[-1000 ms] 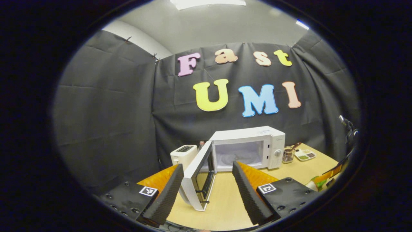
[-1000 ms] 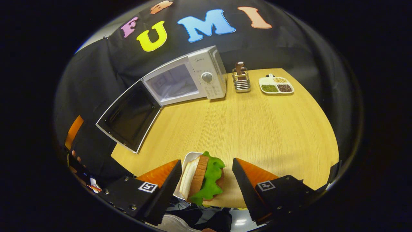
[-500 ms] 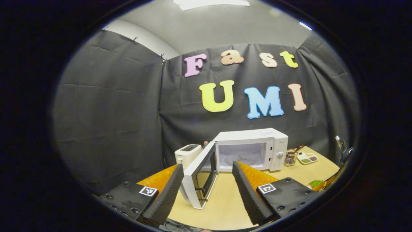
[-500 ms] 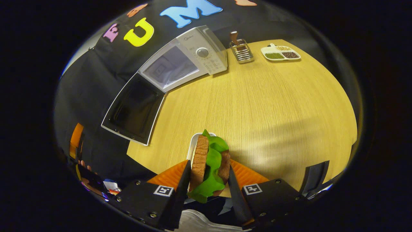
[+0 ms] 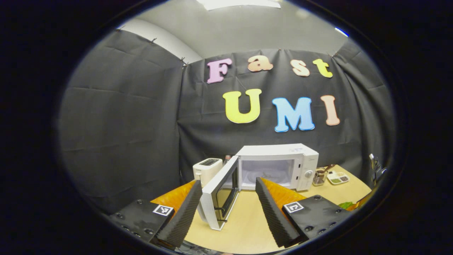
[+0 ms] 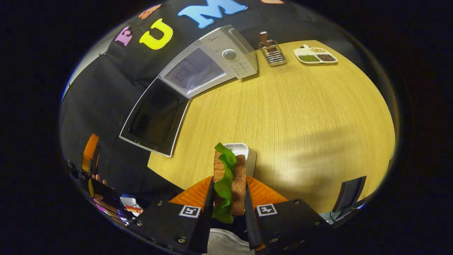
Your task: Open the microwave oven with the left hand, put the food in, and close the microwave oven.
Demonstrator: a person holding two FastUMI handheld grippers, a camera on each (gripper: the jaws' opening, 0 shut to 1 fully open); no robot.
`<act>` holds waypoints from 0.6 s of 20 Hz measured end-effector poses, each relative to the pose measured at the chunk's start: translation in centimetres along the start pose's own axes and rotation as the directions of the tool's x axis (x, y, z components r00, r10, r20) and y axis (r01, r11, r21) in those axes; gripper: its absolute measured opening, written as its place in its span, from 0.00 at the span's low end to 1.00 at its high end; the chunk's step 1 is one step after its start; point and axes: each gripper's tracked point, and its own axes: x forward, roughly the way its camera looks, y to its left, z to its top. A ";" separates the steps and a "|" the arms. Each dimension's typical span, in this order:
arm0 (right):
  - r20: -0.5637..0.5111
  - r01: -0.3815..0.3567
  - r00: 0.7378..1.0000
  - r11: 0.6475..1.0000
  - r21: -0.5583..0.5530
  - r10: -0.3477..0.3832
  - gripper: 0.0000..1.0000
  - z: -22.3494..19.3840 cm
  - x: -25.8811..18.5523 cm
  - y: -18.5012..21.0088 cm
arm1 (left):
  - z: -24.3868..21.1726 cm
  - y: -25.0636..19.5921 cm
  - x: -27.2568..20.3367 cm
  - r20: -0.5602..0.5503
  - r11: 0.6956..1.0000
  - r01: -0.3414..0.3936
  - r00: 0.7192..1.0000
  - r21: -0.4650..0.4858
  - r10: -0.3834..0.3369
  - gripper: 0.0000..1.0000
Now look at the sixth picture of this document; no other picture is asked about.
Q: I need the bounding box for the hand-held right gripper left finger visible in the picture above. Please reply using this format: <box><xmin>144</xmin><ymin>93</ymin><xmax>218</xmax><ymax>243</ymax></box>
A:
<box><xmin>129</xmin><ymin>176</ymin><xmax>215</xmax><ymax>254</ymax></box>

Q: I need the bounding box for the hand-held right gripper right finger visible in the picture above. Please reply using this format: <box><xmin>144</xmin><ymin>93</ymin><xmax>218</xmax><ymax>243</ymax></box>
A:
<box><xmin>244</xmin><ymin>175</ymin><xmax>331</xmax><ymax>252</ymax></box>

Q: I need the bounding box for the lettuce sandwich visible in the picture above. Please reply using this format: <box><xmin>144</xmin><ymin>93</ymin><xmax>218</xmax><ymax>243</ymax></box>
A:
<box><xmin>212</xmin><ymin>143</ymin><xmax>247</xmax><ymax>224</ymax></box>

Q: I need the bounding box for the white microwave oven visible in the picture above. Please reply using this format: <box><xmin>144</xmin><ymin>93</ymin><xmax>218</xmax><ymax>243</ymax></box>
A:
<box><xmin>119</xmin><ymin>25</ymin><xmax>258</xmax><ymax>157</ymax></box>

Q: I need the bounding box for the person's light grey garment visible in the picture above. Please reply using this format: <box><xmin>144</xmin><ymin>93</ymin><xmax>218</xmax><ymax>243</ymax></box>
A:
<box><xmin>207</xmin><ymin>228</ymin><xmax>255</xmax><ymax>255</ymax></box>

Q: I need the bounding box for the white and orange wrapper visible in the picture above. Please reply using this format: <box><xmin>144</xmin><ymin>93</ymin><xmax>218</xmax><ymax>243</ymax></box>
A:
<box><xmin>120</xmin><ymin>194</ymin><xmax>144</xmax><ymax>216</ymax></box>

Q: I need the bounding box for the white square plate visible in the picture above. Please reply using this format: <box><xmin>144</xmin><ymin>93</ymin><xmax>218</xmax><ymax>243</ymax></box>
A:
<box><xmin>223</xmin><ymin>143</ymin><xmax>257</xmax><ymax>177</ymax></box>

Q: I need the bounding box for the white divided dish of beans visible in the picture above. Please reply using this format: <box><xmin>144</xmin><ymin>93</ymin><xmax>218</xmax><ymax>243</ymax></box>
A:
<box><xmin>293</xmin><ymin>44</ymin><xmax>338</xmax><ymax>64</ymax></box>

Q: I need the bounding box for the metal wire rack wooden handle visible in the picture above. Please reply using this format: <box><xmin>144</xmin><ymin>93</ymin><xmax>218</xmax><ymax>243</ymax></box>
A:
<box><xmin>258</xmin><ymin>31</ymin><xmax>287</xmax><ymax>67</ymax></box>

